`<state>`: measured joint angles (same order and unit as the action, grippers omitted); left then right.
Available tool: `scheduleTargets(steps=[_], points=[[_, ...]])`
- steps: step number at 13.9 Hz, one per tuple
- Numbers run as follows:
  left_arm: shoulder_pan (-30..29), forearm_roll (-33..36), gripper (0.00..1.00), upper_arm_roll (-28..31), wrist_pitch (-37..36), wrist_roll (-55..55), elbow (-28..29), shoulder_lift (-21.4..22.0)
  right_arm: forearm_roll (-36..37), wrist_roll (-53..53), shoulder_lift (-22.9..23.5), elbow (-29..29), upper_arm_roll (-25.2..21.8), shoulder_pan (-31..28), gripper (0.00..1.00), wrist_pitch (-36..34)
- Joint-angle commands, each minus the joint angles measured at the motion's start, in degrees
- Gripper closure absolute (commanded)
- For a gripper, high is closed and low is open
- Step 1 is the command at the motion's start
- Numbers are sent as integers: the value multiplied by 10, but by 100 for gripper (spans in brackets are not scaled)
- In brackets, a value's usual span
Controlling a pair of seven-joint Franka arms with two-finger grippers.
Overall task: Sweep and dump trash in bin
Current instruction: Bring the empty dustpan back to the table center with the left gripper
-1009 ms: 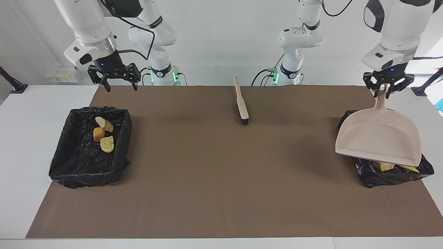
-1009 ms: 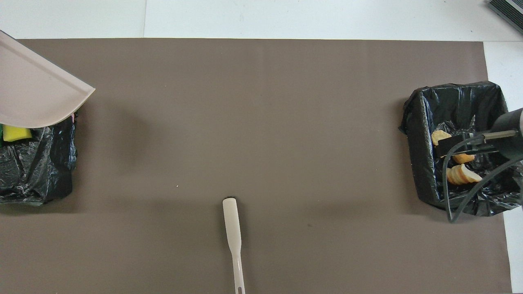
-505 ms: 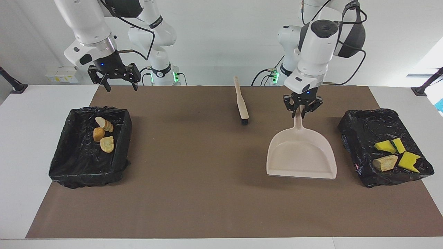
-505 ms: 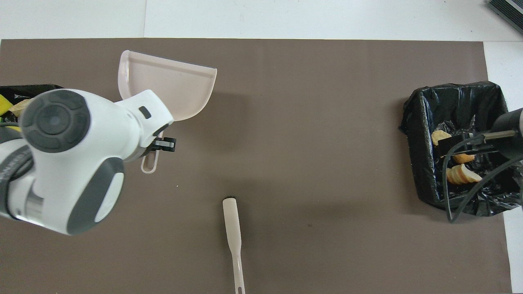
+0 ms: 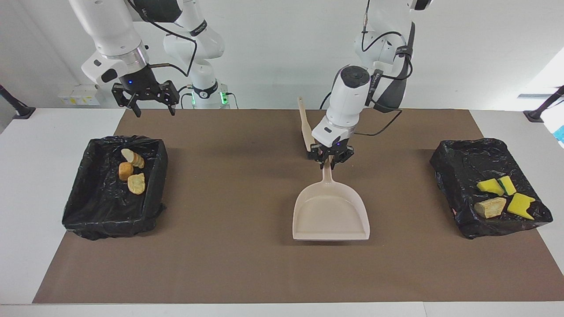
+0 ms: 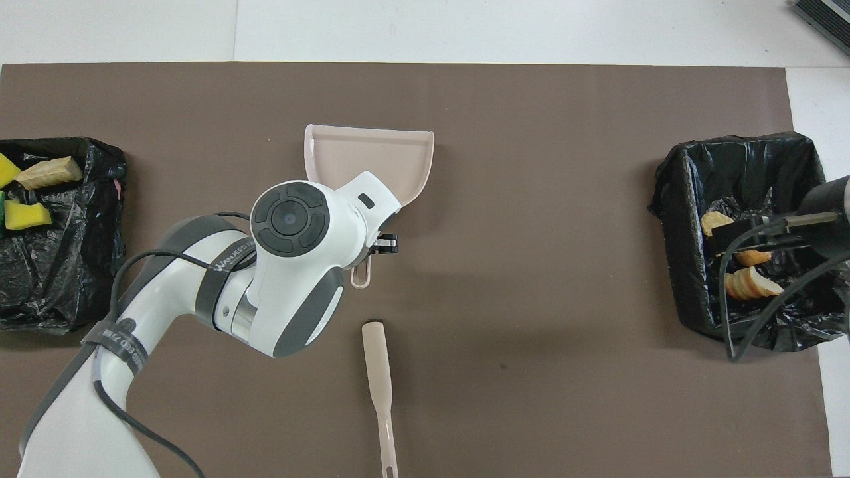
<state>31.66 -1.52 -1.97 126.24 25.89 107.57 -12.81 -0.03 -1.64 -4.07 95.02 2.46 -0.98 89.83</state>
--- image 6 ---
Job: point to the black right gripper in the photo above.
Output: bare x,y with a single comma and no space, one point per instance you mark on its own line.
827,216

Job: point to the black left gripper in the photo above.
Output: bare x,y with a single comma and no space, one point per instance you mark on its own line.
385,244

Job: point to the bin with black bag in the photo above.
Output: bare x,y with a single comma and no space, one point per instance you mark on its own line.
60,265
797,166

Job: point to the dark grey ribbed panel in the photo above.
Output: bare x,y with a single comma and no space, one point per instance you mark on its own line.
827,20

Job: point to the beige plastic dustpan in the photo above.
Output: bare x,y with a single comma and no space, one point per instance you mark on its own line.
372,156

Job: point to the chunky yellow sponge piece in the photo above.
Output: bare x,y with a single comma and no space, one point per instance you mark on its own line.
26,216

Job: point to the long yellow sponge piece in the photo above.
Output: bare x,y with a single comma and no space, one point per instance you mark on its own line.
8,170

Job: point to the brown bread roll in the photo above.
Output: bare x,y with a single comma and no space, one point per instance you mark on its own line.
754,257

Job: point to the pale bread piece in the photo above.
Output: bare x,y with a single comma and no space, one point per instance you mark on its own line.
750,284
716,222

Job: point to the beige brush black bristles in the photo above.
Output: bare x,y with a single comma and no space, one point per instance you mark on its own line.
377,365

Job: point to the brown table mat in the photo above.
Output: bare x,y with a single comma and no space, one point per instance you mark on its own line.
597,411

